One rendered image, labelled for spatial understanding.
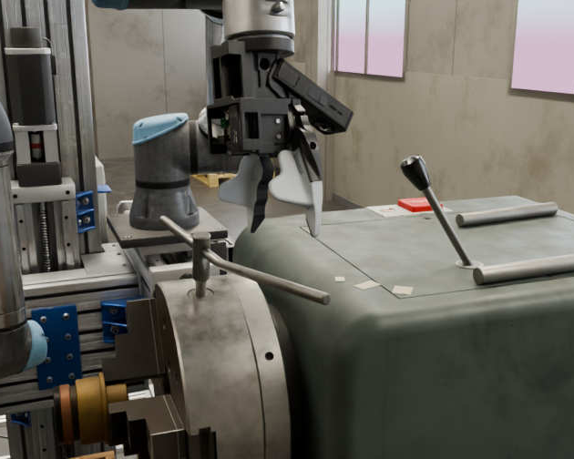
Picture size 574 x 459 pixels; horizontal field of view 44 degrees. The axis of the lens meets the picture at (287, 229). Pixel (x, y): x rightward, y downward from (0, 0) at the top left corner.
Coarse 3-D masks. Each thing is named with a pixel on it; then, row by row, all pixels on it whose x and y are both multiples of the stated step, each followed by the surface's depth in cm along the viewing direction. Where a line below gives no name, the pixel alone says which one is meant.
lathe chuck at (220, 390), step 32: (160, 288) 92; (192, 288) 91; (224, 288) 92; (160, 320) 95; (192, 320) 86; (224, 320) 86; (192, 352) 83; (224, 352) 84; (160, 384) 101; (192, 384) 81; (224, 384) 82; (256, 384) 83; (192, 416) 81; (224, 416) 82; (256, 416) 83; (224, 448) 82; (256, 448) 83
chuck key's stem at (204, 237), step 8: (200, 232) 87; (208, 232) 87; (192, 240) 86; (200, 240) 85; (208, 240) 86; (192, 248) 87; (200, 248) 86; (208, 248) 86; (192, 256) 87; (200, 256) 86; (192, 264) 88; (200, 264) 87; (208, 264) 87; (192, 272) 88; (200, 272) 87; (208, 272) 88; (200, 280) 88; (200, 288) 89; (200, 296) 89
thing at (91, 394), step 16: (64, 384) 91; (80, 384) 90; (96, 384) 90; (112, 384) 92; (64, 400) 88; (80, 400) 88; (96, 400) 89; (112, 400) 90; (128, 400) 91; (64, 416) 88; (80, 416) 88; (96, 416) 88; (64, 432) 88; (80, 432) 88; (96, 432) 89
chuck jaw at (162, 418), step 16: (144, 400) 90; (160, 400) 90; (112, 416) 87; (128, 416) 86; (144, 416) 86; (160, 416) 86; (176, 416) 85; (112, 432) 87; (128, 432) 87; (144, 432) 85; (160, 432) 82; (176, 432) 82; (208, 432) 82; (160, 448) 82; (176, 448) 82; (192, 448) 81; (208, 448) 82
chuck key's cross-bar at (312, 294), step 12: (168, 228) 92; (180, 228) 91; (204, 252) 86; (216, 264) 84; (228, 264) 82; (252, 276) 78; (264, 276) 76; (276, 288) 75; (288, 288) 73; (300, 288) 71; (312, 300) 70; (324, 300) 69
